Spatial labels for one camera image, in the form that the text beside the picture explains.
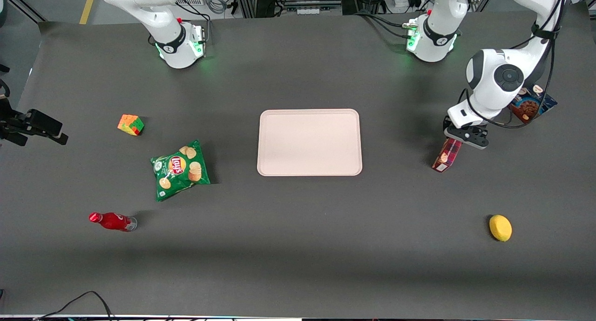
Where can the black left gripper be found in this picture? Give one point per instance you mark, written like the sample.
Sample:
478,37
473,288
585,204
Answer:
445,123

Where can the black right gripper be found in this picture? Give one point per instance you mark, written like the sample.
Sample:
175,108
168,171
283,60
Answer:
13,124

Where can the red plaid cookie box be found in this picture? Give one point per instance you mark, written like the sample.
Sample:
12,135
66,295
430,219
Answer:
446,158

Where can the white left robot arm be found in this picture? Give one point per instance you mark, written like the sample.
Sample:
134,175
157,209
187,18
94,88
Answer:
498,74

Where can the blue chocolate cookie box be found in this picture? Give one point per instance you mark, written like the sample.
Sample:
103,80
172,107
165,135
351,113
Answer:
527,107

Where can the beige plastic tray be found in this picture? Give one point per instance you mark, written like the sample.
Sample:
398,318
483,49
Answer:
309,142

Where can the yellow lemon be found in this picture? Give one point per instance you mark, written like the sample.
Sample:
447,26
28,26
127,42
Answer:
500,228

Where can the multicoloured puzzle cube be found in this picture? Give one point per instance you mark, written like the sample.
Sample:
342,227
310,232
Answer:
131,125

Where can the red soda bottle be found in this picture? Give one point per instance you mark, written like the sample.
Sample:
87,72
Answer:
111,221

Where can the white power strip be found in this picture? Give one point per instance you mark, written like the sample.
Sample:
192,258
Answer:
404,2

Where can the green chips bag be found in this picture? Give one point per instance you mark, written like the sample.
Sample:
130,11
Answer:
179,169

